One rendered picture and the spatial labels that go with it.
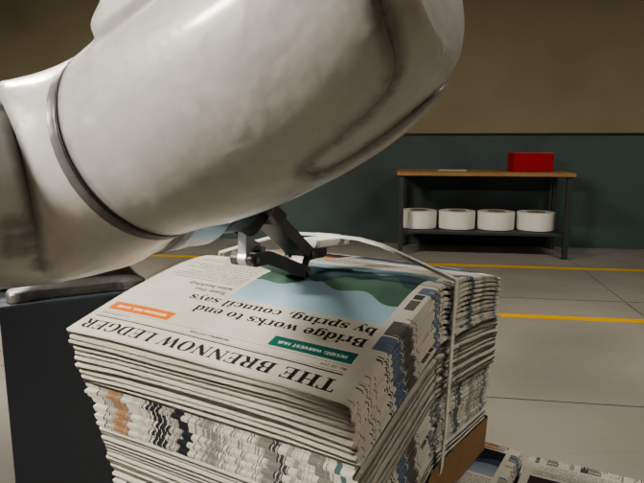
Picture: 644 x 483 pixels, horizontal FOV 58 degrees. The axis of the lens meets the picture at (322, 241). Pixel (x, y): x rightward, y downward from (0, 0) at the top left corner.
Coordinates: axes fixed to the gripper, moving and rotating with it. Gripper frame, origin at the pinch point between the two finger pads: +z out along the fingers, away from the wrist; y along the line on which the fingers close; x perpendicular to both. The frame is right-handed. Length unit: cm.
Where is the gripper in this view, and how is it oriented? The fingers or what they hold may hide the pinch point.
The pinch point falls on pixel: (330, 183)
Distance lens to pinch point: 61.4
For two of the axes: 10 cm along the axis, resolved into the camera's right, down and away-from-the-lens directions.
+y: -0.2, 9.9, 1.3
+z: 5.0, -1.0, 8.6
